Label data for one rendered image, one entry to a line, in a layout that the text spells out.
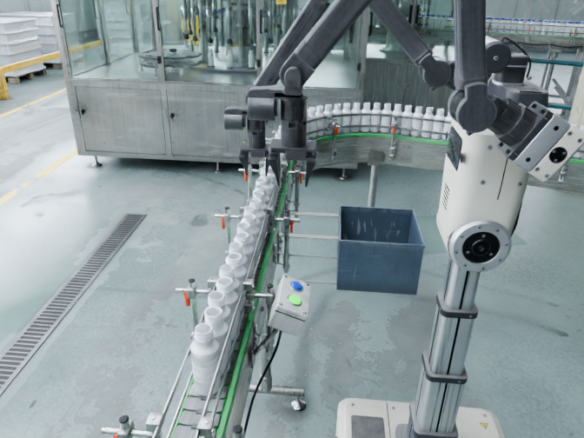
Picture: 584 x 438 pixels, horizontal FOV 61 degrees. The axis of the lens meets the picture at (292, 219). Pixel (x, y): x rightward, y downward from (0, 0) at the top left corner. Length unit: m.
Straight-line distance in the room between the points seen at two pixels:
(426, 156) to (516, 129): 1.88
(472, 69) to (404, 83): 5.55
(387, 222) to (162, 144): 3.31
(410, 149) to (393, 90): 3.69
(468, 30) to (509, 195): 0.46
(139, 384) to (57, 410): 0.37
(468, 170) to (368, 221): 0.91
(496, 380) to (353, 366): 0.72
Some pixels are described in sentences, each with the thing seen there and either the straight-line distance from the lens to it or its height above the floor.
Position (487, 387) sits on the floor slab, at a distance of 2.78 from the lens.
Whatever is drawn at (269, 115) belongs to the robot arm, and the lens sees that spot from 1.08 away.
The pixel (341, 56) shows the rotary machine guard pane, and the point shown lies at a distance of 4.63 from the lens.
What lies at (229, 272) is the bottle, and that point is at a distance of 1.24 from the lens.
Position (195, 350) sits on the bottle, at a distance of 1.08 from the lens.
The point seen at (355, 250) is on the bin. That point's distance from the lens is 1.86.
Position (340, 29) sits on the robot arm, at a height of 1.73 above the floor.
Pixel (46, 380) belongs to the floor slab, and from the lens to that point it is 2.85.
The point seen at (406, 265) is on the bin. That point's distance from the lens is 1.91.
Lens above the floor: 1.83
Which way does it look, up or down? 26 degrees down
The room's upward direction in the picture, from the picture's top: 1 degrees clockwise
